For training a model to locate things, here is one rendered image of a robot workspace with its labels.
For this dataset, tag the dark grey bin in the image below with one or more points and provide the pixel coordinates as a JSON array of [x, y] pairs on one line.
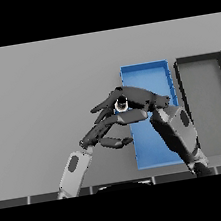
[[209, 107]]

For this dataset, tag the dark strip with pale lines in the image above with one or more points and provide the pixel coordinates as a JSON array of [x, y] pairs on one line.
[[12, 202]]

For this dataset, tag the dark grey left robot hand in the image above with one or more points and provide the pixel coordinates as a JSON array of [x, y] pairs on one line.
[[124, 117]]

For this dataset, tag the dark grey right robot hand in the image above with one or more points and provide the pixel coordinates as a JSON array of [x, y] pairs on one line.
[[141, 97]]

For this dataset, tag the blue bin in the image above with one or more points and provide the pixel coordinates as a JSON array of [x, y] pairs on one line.
[[144, 76]]

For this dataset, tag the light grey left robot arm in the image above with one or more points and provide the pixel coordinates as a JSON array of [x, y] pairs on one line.
[[73, 170]]

